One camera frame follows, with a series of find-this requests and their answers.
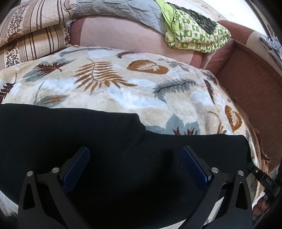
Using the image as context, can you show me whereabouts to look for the pink and brown sofa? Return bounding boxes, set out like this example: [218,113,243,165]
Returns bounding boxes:
[68,16,282,177]

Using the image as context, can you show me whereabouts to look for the green patterned folded blanket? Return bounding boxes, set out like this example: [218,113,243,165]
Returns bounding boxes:
[154,0,232,54]

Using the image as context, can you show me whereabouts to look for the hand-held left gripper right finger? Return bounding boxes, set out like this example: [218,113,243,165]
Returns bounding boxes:
[181,146,253,229]

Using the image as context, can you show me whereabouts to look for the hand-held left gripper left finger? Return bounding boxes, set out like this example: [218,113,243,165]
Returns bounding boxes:
[18,146,91,229]

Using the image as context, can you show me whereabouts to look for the grey quilted blanket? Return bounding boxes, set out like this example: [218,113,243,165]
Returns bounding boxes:
[74,0,168,36]

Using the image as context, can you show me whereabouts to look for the person's right hand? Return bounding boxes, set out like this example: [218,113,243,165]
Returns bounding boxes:
[253,193,273,221]

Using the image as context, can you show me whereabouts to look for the dark grey crumpled cloth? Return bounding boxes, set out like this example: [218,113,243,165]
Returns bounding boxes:
[174,4,217,34]

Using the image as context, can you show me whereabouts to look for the leaf print fleece blanket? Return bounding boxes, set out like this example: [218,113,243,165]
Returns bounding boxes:
[0,45,272,221]

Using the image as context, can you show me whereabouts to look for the grey cloth on sofa arm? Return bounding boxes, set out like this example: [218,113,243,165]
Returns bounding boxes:
[259,35,282,65]

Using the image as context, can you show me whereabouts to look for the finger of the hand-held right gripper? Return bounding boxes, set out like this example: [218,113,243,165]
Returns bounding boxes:
[247,162,266,184]

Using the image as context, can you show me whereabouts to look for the beige striped floral pillow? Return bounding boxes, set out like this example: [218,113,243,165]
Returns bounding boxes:
[0,0,78,47]
[0,24,73,71]

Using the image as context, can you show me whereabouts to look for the black pants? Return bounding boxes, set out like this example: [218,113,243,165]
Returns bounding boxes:
[0,102,253,229]

